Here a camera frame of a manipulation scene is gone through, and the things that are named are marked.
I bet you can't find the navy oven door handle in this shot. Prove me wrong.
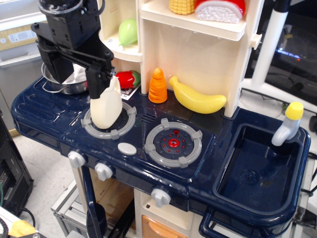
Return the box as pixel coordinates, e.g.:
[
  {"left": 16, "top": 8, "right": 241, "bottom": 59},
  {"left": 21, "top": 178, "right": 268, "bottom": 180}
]
[{"left": 82, "top": 166, "right": 107, "bottom": 238}]

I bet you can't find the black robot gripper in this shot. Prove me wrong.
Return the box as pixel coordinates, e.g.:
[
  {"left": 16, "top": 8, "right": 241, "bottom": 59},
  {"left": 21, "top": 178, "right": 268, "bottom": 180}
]
[{"left": 32, "top": 0, "right": 114, "bottom": 99}]

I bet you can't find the cream toy detergent bottle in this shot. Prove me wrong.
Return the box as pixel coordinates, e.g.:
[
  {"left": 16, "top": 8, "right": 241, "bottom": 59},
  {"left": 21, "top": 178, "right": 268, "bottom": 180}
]
[{"left": 90, "top": 76, "right": 122, "bottom": 129}]

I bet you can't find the orange toy drawer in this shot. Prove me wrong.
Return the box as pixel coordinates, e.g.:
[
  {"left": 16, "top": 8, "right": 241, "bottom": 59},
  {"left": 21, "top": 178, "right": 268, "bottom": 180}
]
[{"left": 142, "top": 215, "right": 189, "bottom": 238}]

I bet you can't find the navy toy sink basin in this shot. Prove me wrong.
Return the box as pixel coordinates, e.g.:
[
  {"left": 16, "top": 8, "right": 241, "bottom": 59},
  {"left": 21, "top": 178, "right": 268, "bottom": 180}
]
[{"left": 214, "top": 123, "right": 310, "bottom": 221}]

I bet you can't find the steel toy pot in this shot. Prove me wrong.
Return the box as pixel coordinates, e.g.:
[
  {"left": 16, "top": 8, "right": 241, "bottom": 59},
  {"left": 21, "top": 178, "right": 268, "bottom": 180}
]
[{"left": 41, "top": 63, "right": 88, "bottom": 95}]

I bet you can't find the left grey stove knob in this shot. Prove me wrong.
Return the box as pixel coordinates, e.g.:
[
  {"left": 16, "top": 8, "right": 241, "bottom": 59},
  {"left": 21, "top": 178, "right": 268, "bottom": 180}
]
[{"left": 67, "top": 151, "right": 86, "bottom": 169}]

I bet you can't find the yellow toy banana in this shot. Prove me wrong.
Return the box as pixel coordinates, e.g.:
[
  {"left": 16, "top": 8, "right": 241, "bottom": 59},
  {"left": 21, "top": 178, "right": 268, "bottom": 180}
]
[{"left": 169, "top": 76, "right": 227, "bottom": 114}]

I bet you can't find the navy toy kitchen counter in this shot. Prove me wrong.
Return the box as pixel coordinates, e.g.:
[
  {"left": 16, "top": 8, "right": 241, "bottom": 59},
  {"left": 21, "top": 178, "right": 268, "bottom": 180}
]
[{"left": 11, "top": 78, "right": 311, "bottom": 238}]

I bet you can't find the middle grey stove knob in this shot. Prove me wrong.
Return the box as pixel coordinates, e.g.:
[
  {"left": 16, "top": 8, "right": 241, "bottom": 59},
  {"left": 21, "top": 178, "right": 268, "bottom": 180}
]
[{"left": 95, "top": 163, "right": 113, "bottom": 181}]

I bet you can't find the right grey stove knob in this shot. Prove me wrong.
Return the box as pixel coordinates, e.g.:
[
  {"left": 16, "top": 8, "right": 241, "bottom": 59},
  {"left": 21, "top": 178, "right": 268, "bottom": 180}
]
[{"left": 151, "top": 188, "right": 171, "bottom": 208}]

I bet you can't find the red white toy sushi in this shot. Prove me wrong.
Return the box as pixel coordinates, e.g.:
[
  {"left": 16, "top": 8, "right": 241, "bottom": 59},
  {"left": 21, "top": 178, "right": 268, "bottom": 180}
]
[{"left": 195, "top": 0, "right": 246, "bottom": 24}]

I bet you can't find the white stand frame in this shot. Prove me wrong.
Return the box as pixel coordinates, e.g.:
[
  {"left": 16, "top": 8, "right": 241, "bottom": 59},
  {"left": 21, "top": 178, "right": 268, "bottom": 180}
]
[{"left": 243, "top": 0, "right": 317, "bottom": 113}]

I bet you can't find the grey toy faucet yellow cap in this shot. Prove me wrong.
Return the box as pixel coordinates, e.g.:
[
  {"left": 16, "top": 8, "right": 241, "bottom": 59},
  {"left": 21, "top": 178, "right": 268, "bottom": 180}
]
[{"left": 271, "top": 102, "right": 304, "bottom": 146}]

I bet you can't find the grey stove knob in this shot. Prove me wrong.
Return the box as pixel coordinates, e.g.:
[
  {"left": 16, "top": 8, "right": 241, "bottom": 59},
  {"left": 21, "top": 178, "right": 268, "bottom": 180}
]
[
  {"left": 151, "top": 188, "right": 171, "bottom": 208},
  {"left": 95, "top": 163, "right": 113, "bottom": 181},
  {"left": 67, "top": 151, "right": 86, "bottom": 169}
]

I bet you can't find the grey stove burner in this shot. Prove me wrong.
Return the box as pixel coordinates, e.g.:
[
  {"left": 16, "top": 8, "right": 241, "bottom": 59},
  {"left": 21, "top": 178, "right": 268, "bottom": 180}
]
[
  {"left": 144, "top": 118, "right": 203, "bottom": 168},
  {"left": 81, "top": 102, "right": 137, "bottom": 140}
]

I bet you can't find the aluminium frame cart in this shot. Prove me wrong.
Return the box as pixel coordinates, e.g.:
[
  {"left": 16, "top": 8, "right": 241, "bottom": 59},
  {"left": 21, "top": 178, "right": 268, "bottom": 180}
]
[{"left": 51, "top": 178, "right": 136, "bottom": 238}]

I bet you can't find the green toy pear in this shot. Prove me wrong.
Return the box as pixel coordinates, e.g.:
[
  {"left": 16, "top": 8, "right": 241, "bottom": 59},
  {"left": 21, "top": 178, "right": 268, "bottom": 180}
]
[{"left": 118, "top": 18, "right": 138, "bottom": 46}]

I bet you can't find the cream toy kitchen shelf unit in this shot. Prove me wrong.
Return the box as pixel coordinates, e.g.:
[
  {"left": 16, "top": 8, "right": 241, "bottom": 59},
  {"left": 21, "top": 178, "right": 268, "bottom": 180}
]
[{"left": 100, "top": 0, "right": 264, "bottom": 118}]

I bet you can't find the red toy chili pepper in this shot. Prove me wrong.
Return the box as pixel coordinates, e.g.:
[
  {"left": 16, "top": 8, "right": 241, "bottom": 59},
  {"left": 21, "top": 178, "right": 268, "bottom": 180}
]
[{"left": 116, "top": 70, "right": 141, "bottom": 89}]

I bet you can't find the yellow sponge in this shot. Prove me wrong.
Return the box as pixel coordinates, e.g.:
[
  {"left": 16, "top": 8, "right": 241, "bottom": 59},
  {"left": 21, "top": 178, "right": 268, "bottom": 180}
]
[{"left": 8, "top": 220, "right": 36, "bottom": 238}]

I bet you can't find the grey oval button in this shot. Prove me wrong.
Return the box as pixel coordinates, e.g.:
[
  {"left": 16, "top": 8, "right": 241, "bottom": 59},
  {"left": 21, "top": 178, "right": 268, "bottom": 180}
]
[{"left": 117, "top": 142, "right": 137, "bottom": 156}]

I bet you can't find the right grey stove burner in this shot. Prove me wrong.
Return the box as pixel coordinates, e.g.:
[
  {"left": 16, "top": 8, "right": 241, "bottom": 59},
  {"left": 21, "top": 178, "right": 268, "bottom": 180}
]
[{"left": 144, "top": 118, "right": 203, "bottom": 168}]

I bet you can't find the left grey stove burner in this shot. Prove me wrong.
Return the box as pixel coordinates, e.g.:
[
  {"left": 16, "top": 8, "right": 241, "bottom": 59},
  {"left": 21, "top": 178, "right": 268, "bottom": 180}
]
[{"left": 81, "top": 102, "right": 137, "bottom": 140}]

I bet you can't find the black computer case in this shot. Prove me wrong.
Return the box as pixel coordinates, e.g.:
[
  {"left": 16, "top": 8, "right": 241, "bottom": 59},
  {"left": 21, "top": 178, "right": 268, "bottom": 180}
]
[{"left": 0, "top": 119, "right": 34, "bottom": 216}]

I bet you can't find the orange toy carrot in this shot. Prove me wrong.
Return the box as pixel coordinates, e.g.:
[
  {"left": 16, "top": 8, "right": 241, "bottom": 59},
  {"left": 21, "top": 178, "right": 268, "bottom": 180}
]
[{"left": 148, "top": 67, "right": 168, "bottom": 104}]

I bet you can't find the yellow toy corn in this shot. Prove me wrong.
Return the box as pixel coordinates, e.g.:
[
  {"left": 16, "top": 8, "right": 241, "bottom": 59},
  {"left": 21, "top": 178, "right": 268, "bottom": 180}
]
[{"left": 168, "top": 0, "right": 196, "bottom": 15}]

